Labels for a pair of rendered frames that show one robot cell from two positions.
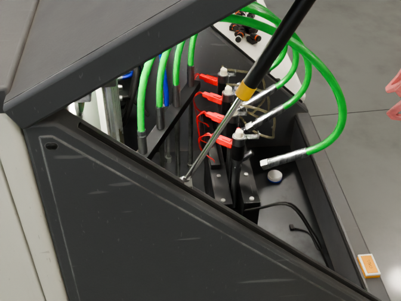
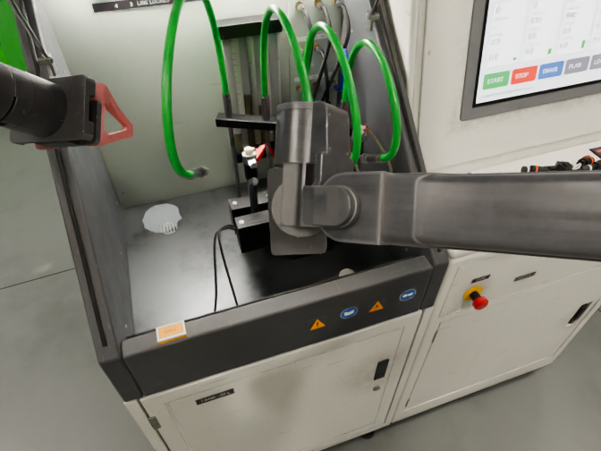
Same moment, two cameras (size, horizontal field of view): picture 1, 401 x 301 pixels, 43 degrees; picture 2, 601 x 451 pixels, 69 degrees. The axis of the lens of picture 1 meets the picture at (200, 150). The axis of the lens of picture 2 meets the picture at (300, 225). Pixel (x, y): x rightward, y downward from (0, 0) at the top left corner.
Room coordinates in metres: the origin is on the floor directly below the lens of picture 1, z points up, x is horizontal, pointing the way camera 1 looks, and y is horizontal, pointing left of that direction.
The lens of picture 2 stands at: (0.76, -0.80, 1.65)
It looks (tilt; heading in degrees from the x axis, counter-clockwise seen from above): 45 degrees down; 77
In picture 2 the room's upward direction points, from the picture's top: straight up
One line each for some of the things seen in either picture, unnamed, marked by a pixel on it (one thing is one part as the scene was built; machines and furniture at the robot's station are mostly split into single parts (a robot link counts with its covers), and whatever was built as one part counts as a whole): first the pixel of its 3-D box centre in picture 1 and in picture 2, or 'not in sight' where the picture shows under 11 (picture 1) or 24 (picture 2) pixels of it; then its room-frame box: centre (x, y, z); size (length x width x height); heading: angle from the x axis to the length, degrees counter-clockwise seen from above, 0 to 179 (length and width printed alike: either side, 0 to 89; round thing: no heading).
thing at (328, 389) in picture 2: not in sight; (292, 413); (0.85, -0.33, 0.45); 0.65 x 0.02 x 0.68; 6
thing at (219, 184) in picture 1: (225, 174); (305, 219); (0.94, -0.07, 0.91); 0.34 x 0.10 x 0.15; 6
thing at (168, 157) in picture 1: (167, 134); not in sight; (1.08, 0.09, 0.93); 0.02 x 0.02 x 0.19; 6
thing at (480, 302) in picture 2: not in sight; (477, 299); (1.30, -0.31, 0.80); 0.05 x 0.04 x 0.05; 6
